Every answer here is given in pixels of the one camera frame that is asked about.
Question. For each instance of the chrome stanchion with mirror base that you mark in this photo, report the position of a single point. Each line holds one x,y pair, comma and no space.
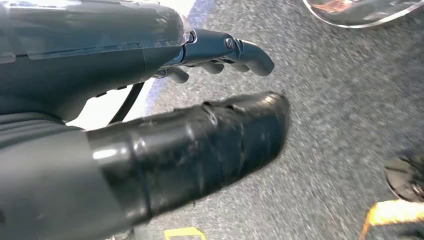
357,13

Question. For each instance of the yellow floor tape mark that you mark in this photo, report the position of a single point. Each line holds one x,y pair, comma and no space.
391,212
184,232

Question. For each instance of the robot left arm ribbed sleeve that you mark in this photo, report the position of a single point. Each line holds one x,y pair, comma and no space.
26,129

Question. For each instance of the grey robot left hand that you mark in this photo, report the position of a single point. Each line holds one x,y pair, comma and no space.
82,36

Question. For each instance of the chrome stanchion with dark base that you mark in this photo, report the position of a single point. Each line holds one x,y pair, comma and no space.
405,179

